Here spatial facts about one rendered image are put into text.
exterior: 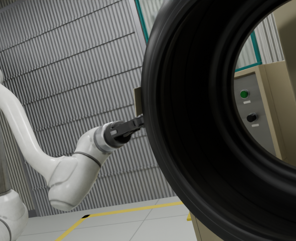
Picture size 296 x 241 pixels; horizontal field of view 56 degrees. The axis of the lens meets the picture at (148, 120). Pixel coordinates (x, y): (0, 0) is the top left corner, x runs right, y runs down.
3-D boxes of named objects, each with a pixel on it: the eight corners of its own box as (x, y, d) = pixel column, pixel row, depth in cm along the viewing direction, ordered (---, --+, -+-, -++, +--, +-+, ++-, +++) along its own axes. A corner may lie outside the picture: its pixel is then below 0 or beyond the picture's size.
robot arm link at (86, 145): (124, 136, 95) (108, 168, 88) (102, 146, 107) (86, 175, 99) (100, 117, 92) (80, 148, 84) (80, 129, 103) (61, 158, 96)
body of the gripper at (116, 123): (100, 126, 84) (115, 117, 77) (121, 120, 89) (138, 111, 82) (108, 149, 83) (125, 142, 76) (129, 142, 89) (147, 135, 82)
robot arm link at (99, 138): (112, 122, 94) (121, 117, 89) (121, 147, 93) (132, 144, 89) (89, 129, 88) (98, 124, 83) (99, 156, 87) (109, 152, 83)
